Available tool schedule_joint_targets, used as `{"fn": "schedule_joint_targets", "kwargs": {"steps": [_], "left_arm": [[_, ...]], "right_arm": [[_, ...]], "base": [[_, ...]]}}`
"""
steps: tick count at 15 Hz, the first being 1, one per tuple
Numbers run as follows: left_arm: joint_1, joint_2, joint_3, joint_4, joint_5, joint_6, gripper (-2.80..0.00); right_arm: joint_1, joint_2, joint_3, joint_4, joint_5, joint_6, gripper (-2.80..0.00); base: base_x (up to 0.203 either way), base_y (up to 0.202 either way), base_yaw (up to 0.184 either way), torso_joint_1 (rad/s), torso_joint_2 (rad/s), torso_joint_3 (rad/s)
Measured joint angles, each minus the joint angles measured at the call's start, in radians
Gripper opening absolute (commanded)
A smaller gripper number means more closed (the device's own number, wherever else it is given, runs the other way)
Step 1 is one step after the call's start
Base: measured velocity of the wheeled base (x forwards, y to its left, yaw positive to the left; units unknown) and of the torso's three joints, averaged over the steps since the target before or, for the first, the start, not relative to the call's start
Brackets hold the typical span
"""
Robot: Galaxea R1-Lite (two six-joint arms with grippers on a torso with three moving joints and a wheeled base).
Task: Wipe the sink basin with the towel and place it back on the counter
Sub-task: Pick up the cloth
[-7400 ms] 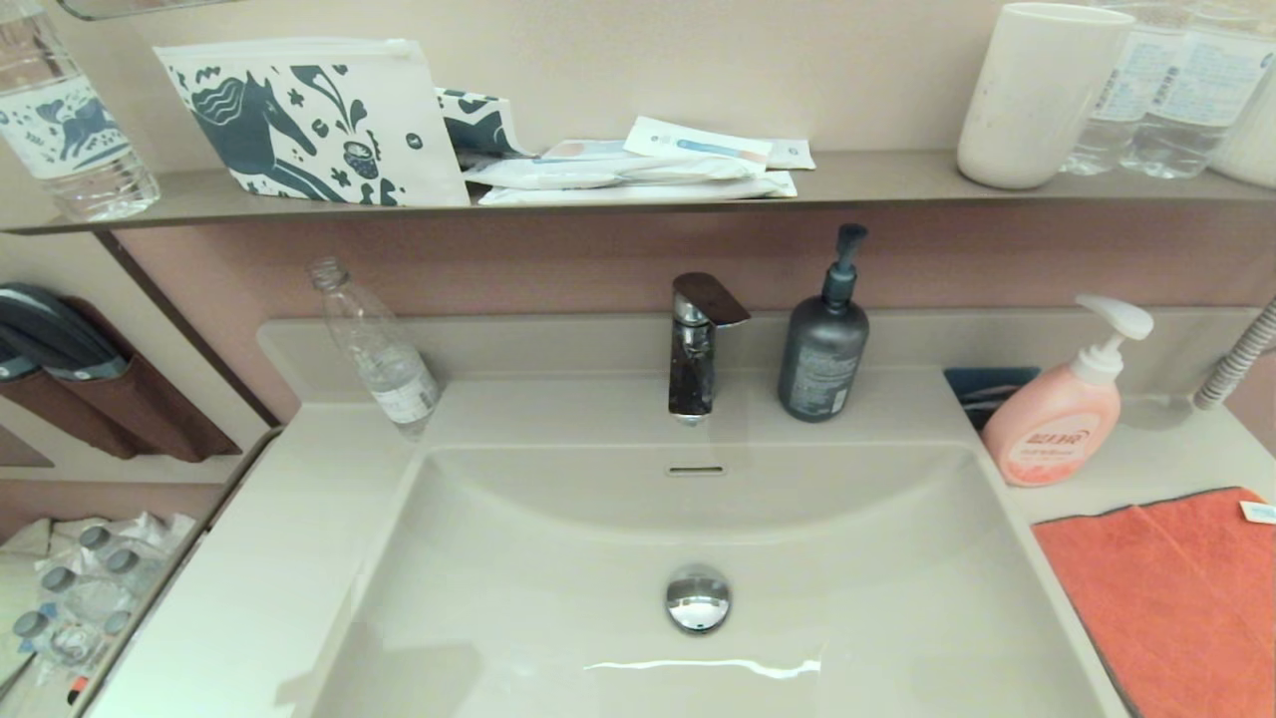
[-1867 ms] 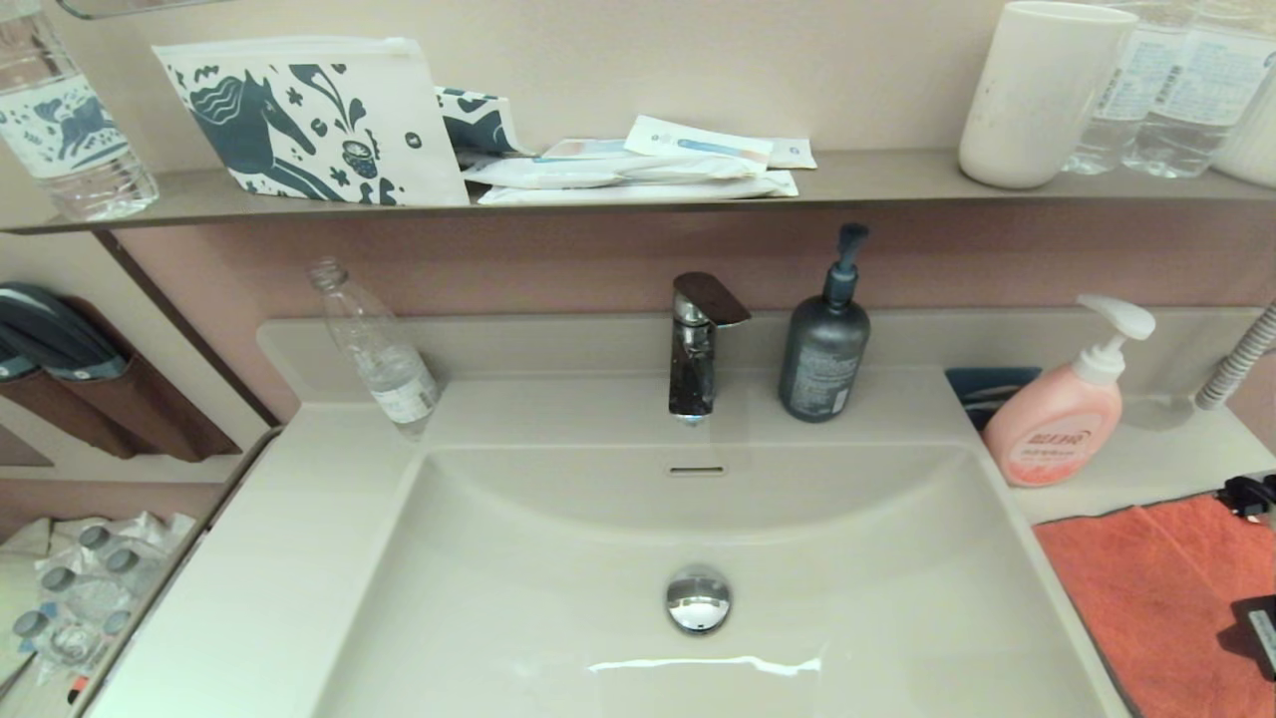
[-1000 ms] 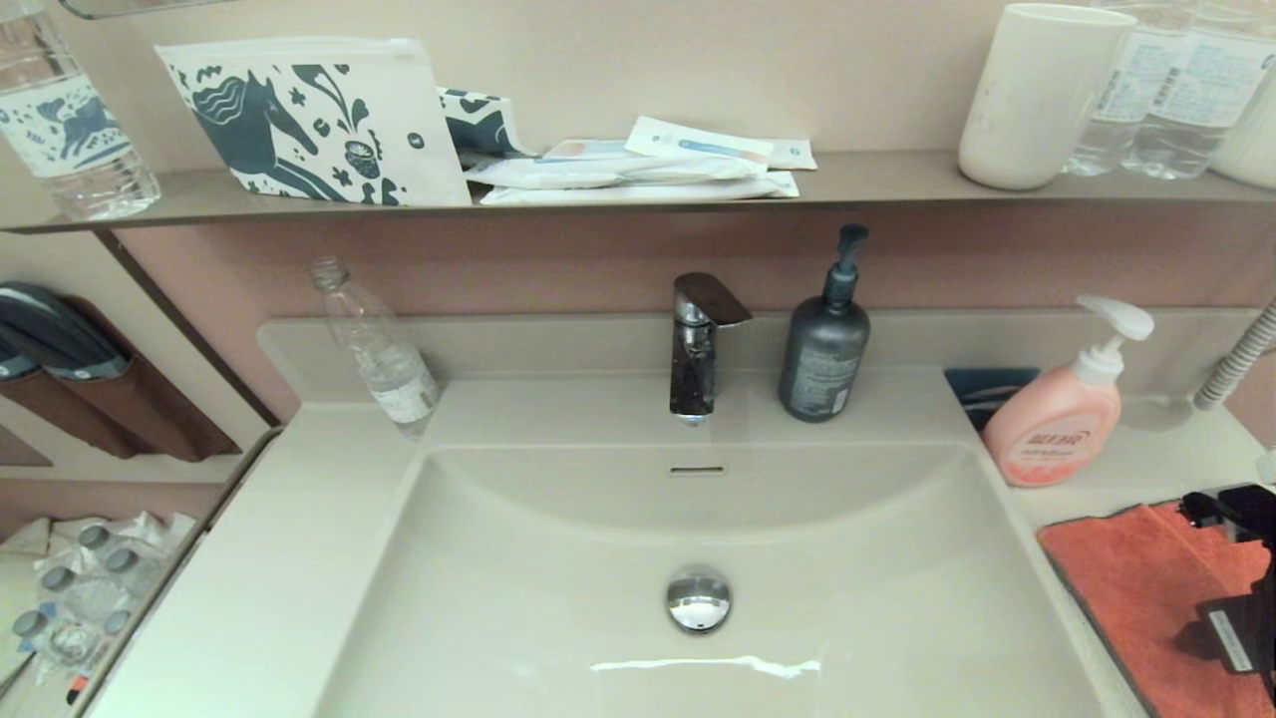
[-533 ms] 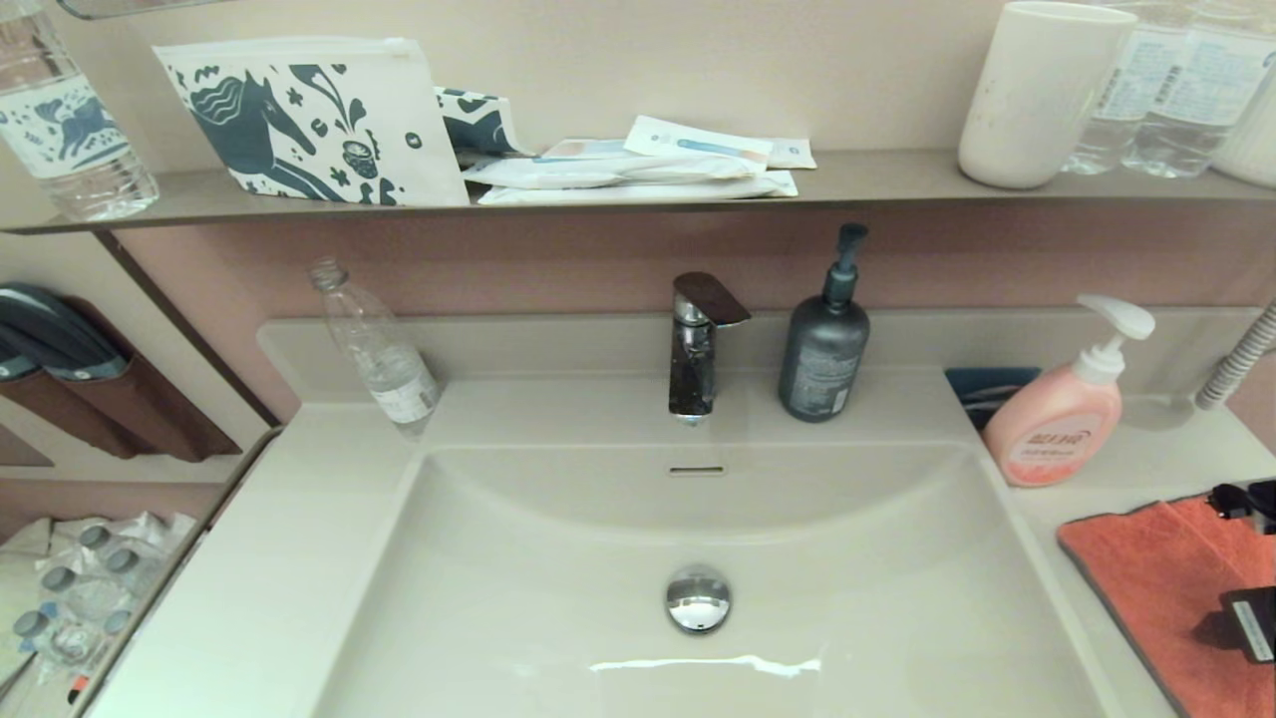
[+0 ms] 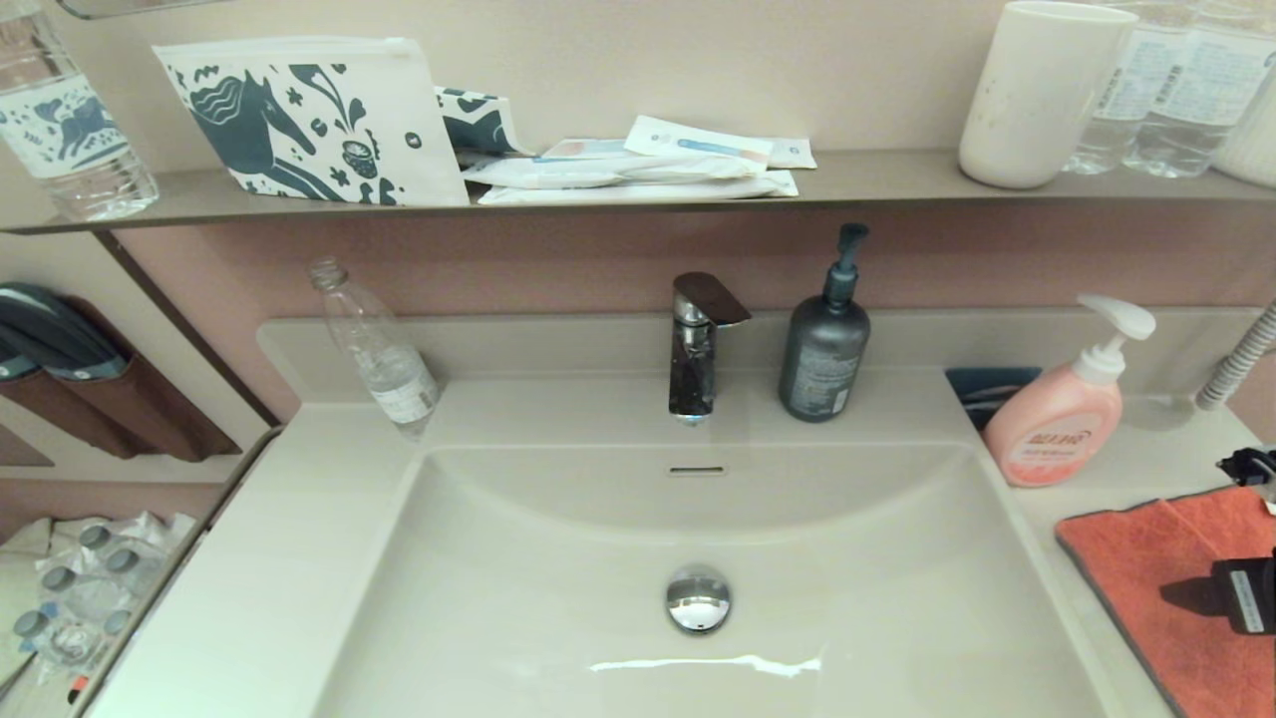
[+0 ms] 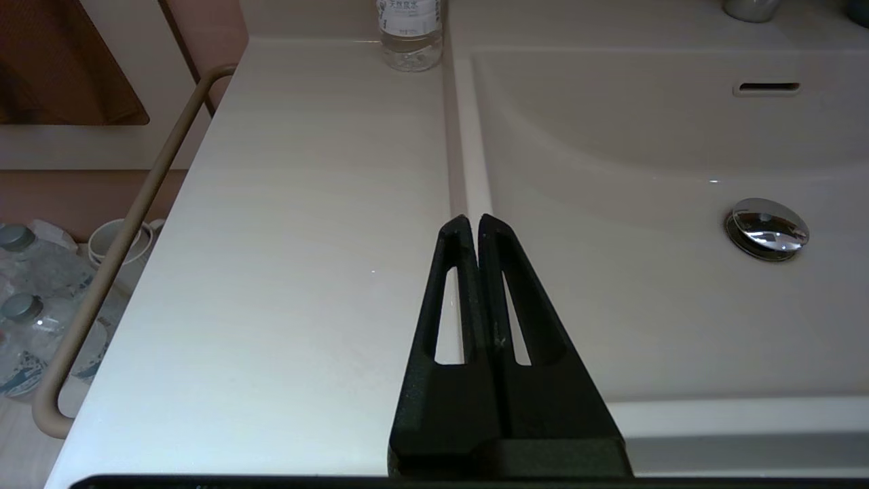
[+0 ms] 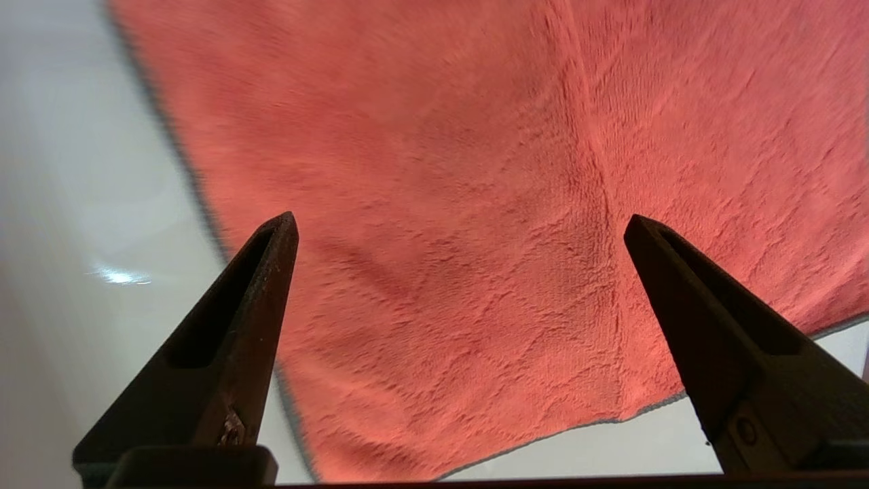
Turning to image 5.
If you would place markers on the white ribbed container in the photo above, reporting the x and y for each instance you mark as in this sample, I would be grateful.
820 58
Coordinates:
1254 140

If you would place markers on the white sachet peach print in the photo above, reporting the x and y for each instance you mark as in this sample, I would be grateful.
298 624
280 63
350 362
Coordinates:
588 150

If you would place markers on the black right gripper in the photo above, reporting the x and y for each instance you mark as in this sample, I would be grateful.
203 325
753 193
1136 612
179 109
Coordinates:
1224 596

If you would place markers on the orange microfibre cloth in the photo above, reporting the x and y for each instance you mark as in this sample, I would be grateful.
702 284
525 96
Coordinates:
1126 558

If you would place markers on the chrome drain stopper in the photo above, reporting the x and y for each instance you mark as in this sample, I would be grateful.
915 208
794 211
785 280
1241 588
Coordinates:
698 598

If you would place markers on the dark grey pump bottle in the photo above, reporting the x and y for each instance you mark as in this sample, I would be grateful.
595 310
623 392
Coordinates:
822 359

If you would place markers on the small blue print pouch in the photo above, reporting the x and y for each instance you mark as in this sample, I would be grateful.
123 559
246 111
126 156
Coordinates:
478 125

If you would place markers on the dark grey hair dryer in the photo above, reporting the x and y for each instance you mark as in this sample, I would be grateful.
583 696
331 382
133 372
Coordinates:
50 334

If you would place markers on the beige towel rail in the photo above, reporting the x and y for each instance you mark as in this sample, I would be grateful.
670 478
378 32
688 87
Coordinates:
150 610

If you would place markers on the brown wall holder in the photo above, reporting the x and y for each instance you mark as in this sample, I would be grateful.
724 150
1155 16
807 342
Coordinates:
150 419

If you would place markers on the clear water bottle grey cap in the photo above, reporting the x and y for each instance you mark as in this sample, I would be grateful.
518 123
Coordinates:
32 625
60 580
124 563
95 538
118 622

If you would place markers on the tall white cup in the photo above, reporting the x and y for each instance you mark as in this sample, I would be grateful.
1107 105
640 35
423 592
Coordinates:
1037 100

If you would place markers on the clear water bottle white label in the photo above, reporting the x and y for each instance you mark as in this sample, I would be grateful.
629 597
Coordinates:
1107 120
1191 110

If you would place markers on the dark blue soap dish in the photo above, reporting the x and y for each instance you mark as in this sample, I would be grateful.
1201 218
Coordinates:
982 384

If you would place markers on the small white sachet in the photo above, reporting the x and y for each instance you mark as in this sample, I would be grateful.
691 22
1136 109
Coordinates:
794 154

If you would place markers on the white wash basin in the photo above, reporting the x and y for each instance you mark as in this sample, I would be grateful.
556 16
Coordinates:
558 558

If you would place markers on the clear bottle blue deer label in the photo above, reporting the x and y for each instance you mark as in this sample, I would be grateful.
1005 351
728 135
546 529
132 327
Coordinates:
70 130

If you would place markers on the pink pump soap bottle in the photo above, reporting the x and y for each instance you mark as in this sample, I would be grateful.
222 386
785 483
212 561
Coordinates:
1052 429

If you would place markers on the empty clear plastic bottle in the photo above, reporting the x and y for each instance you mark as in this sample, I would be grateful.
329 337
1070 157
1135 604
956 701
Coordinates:
384 359

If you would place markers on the grey wall shelf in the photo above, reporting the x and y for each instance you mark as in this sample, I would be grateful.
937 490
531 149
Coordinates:
897 184

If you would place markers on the white sachet blue stripe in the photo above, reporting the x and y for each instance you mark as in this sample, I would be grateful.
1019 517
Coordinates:
698 140

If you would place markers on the white pouch blue horse print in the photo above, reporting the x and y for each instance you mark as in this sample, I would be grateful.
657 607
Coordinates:
299 120

